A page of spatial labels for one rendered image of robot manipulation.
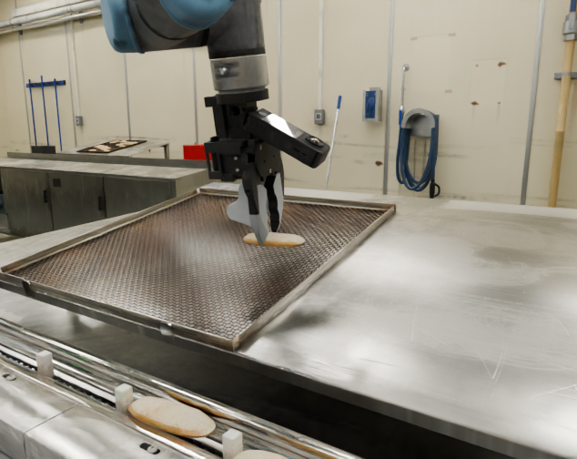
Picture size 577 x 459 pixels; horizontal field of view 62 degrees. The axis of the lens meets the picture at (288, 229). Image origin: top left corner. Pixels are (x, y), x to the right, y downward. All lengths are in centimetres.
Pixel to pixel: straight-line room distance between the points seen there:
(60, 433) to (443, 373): 35
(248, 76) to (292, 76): 409
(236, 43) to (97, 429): 45
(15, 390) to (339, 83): 411
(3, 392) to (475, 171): 378
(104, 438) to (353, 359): 24
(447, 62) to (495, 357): 372
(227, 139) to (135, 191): 301
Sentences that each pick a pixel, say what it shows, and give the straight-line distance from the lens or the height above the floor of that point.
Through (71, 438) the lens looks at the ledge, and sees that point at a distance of 49.
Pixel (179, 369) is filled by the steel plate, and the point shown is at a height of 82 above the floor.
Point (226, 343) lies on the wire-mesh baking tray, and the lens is 54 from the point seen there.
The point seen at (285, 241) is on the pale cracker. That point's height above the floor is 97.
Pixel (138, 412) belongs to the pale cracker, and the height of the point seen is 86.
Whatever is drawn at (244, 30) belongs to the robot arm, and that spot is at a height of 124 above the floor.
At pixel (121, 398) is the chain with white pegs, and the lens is 53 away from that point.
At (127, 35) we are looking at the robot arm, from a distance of 60.
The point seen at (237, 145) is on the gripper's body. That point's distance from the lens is 65.
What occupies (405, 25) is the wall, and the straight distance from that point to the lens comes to 431.
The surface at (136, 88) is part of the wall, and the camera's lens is 615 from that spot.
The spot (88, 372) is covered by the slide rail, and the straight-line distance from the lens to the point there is 62.
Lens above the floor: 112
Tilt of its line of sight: 12 degrees down
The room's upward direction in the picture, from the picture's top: straight up
